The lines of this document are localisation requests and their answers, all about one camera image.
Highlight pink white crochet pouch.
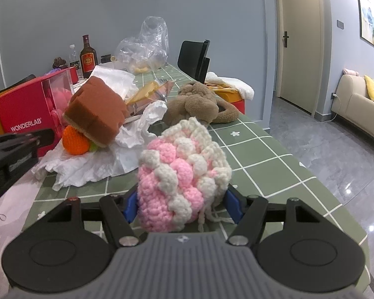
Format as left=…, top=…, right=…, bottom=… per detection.
left=137, top=117, right=232, bottom=232

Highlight brown bear-shaped sponge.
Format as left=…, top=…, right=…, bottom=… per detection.
left=63, top=76, right=130, bottom=148

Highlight red Wonderlab box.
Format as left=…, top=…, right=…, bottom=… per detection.
left=0, top=69, right=73, bottom=157

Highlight orange crochet fruit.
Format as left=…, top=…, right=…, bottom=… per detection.
left=62, top=125, right=90, bottom=156

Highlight red cup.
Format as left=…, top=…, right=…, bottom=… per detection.
left=69, top=66, right=79, bottom=84

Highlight brown pinecone ornament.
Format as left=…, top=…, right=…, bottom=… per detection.
left=52, top=57, right=68, bottom=70

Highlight clear plastic water bottle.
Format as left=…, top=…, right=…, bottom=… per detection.
left=69, top=44, right=84, bottom=80

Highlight white towel on stool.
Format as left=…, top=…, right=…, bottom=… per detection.
left=205, top=72, right=255, bottom=101

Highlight red orange stacked stools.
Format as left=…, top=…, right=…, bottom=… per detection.
left=214, top=88, right=245, bottom=114

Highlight brown plush toy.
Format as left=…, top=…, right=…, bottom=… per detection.
left=163, top=81, right=240, bottom=127

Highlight dark liquor bottle red label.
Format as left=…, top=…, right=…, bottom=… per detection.
left=80, top=34, right=98, bottom=78

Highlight yellow foil snack packet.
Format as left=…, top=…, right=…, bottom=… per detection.
left=125, top=80, right=175, bottom=105

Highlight beige sofa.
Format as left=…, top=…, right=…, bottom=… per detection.
left=331, top=74, right=374, bottom=139

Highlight clear plastic bag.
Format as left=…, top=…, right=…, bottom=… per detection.
left=115, top=16, right=169, bottom=74

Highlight black chair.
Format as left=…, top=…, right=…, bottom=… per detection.
left=178, top=40, right=210, bottom=84

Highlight pink pillow on sofa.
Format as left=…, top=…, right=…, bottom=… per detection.
left=343, top=68, right=360, bottom=76

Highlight beige door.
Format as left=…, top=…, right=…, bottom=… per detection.
left=276, top=0, right=324, bottom=115

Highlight framed wall picture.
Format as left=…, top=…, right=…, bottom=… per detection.
left=358, top=0, right=374, bottom=46

